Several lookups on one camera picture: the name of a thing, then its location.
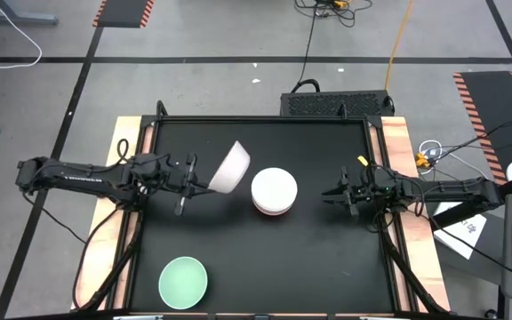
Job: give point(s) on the green bowl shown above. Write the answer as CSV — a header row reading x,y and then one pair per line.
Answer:
x,y
182,283

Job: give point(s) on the white paper sheet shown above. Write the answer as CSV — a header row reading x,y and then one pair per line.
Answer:
x,y
465,231

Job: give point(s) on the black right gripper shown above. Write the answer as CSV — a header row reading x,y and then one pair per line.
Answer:
x,y
371,191

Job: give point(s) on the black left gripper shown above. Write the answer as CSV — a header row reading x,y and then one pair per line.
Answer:
x,y
171,175

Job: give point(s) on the black perforated computer case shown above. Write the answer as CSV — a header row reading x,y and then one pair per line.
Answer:
x,y
336,104

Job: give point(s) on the black hazard-striped floor mat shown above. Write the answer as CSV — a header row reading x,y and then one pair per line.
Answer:
x,y
122,12
496,106

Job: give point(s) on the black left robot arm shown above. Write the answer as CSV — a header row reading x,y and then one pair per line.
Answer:
x,y
74,180

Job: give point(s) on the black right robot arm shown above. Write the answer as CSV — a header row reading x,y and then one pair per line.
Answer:
x,y
451,189

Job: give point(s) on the beige smooth bowl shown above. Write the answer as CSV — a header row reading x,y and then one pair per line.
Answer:
x,y
234,171

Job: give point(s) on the white ribbed bowl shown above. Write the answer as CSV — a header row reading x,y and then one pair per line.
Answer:
x,y
274,189
262,210

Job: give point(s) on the wooden table side board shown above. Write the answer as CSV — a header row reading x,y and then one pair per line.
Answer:
x,y
396,133
125,133

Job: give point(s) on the grey metal table foot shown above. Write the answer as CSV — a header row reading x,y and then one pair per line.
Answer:
x,y
20,18

